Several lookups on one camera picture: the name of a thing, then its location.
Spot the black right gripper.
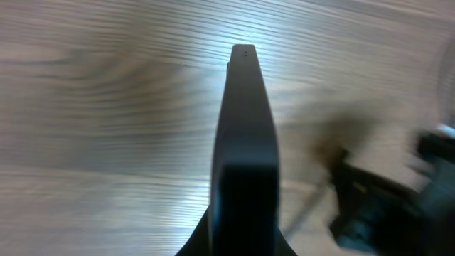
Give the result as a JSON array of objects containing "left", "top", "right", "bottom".
[{"left": 328, "top": 127, "right": 454, "bottom": 255}]

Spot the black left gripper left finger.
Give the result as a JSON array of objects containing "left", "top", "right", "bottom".
[{"left": 176, "top": 209, "right": 212, "bottom": 256}]

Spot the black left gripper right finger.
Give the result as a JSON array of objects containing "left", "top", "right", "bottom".
[{"left": 275, "top": 228, "right": 297, "bottom": 256}]

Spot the blue Galaxy smartphone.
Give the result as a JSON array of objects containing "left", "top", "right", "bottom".
[{"left": 209, "top": 44, "right": 279, "bottom": 255}]

